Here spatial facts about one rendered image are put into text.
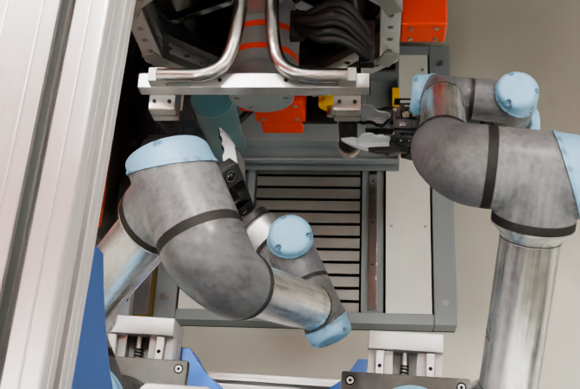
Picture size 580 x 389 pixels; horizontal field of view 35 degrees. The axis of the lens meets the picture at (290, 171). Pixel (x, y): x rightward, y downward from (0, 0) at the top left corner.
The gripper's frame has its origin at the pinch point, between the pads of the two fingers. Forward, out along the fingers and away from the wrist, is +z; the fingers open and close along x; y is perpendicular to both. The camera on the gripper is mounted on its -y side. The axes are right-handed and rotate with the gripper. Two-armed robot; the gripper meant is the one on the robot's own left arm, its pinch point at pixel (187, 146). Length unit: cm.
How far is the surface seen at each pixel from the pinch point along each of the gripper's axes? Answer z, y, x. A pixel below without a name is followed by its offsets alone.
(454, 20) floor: 15, 65, 115
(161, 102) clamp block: 6.5, -8.2, -0.8
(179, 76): 5.3, -15.0, 2.3
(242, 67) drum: 3.8, -7.3, 16.4
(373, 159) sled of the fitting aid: -6, 59, 58
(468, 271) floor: -43, 75, 62
